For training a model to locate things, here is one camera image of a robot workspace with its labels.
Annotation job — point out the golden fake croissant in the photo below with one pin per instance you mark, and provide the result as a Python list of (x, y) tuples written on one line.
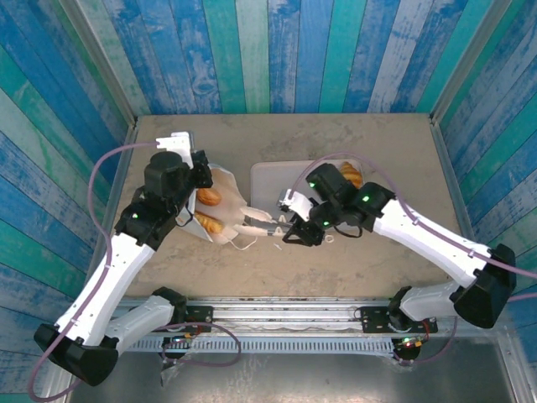
[(354, 174)]

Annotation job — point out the black mounting plate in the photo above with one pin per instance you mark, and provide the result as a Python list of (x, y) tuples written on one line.
[(201, 315), (373, 319)]

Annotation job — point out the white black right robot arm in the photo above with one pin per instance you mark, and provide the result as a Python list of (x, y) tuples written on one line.
[(428, 239)]

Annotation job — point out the small circuit board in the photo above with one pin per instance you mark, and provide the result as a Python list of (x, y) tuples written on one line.
[(413, 343), (180, 338)]

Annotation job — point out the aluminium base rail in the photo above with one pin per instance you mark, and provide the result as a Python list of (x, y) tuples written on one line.
[(285, 315)]

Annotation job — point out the golden spiral fake bread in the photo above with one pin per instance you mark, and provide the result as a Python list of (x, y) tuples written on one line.
[(210, 222)]

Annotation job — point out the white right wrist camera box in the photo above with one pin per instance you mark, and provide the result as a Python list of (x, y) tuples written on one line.
[(300, 203)]

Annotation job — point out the white plastic tray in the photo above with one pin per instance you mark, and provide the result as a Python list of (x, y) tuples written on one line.
[(268, 184)]

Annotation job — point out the aluminium side rail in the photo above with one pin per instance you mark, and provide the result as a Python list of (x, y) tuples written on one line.
[(448, 168), (122, 165)]

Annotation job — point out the grey metal base sheet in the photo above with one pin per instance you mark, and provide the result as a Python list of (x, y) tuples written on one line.
[(314, 382)]

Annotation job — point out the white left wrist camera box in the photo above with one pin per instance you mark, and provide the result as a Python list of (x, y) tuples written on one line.
[(178, 144)]

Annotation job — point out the white printed paper bag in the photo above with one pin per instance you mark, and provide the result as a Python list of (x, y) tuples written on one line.
[(230, 189)]

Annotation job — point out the aluminium corner post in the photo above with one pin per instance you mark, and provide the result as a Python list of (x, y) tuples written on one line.
[(465, 63), (105, 71)]

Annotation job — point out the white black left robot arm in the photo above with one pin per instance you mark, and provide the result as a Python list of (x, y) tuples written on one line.
[(117, 268)]

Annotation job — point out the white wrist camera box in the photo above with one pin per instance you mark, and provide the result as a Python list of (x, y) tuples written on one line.
[(300, 203), (178, 144)]

